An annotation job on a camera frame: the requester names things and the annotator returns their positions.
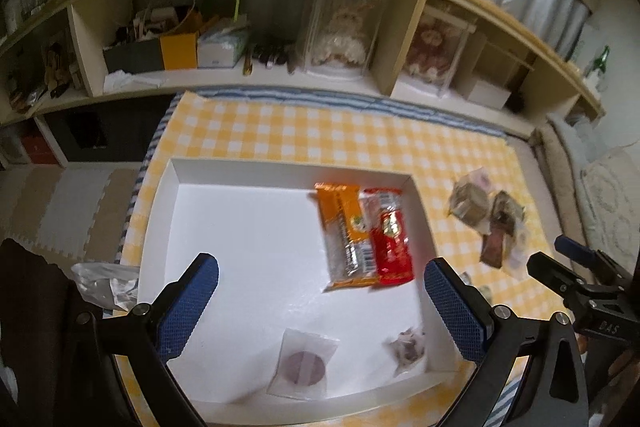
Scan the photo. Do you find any brown cracker pack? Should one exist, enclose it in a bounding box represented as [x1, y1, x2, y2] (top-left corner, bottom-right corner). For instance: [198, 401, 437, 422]
[448, 180, 491, 235]
[489, 191, 525, 236]

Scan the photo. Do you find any dark purple cookie packet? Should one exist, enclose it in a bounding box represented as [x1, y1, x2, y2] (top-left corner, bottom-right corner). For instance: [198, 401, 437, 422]
[267, 329, 340, 401]

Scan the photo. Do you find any orange snack bar package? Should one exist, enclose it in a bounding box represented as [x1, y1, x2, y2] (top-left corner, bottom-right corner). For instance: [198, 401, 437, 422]
[314, 183, 378, 291]

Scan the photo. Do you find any red snack bar package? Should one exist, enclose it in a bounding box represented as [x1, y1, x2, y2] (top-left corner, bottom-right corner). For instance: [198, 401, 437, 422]
[362, 187, 414, 286]

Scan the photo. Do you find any clear yellow donut packet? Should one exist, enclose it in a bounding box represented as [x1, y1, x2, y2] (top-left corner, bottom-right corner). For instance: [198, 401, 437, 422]
[502, 223, 529, 280]

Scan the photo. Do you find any dark brown pastry packet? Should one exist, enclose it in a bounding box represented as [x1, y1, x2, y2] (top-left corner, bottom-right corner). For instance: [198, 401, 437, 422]
[480, 229, 511, 269]

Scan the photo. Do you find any pink donut clear packet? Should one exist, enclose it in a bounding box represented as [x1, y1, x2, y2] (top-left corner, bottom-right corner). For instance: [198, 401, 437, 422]
[468, 167, 495, 193]

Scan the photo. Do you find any person right hand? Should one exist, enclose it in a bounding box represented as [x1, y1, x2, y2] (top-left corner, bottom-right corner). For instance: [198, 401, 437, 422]
[576, 334, 637, 391]

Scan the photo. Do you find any crumpled plastic bag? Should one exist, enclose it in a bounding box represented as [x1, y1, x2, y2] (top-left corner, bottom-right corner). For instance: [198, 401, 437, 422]
[70, 262, 140, 317]

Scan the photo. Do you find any white embroidered pillow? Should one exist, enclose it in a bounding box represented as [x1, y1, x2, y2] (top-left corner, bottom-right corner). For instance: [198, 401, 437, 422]
[580, 147, 639, 270]

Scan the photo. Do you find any light blue quilt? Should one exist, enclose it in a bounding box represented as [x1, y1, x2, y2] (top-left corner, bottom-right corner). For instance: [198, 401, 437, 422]
[547, 113, 608, 187]

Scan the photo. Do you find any yellow checkered cloth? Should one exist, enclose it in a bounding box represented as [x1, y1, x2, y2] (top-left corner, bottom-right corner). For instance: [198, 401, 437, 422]
[122, 93, 562, 426]

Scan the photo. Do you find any foam floor mat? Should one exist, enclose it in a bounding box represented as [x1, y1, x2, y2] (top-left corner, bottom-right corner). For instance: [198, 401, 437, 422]
[1, 162, 140, 271]

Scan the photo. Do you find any beige folded blanket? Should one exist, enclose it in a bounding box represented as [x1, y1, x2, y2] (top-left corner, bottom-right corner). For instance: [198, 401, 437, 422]
[529, 122, 584, 241]

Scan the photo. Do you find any white cardboard tray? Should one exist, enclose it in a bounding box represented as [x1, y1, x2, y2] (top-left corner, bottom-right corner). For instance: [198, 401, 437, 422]
[139, 158, 460, 425]

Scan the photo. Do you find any green glass bottle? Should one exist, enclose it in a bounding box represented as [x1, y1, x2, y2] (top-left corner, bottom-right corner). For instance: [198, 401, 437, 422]
[585, 46, 611, 79]

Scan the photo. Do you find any white storage box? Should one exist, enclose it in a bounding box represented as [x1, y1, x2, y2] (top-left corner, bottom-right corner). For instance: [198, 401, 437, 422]
[456, 76, 511, 109]

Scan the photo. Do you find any red doll in case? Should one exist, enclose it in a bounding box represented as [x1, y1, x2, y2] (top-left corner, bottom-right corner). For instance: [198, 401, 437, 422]
[402, 2, 477, 95]

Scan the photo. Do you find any orange cardboard box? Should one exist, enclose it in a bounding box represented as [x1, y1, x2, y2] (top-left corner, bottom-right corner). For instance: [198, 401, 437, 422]
[160, 12, 203, 70]

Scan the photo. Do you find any tissue box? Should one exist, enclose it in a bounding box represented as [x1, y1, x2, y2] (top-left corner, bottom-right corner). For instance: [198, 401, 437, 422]
[196, 20, 250, 69]

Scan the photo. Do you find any wooden headboard shelf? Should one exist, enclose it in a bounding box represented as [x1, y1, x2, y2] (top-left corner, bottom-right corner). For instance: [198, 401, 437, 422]
[1, 0, 604, 138]

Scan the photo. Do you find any cream doll in case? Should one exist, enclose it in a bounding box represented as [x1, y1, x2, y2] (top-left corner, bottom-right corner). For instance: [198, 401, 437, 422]
[296, 0, 386, 80]

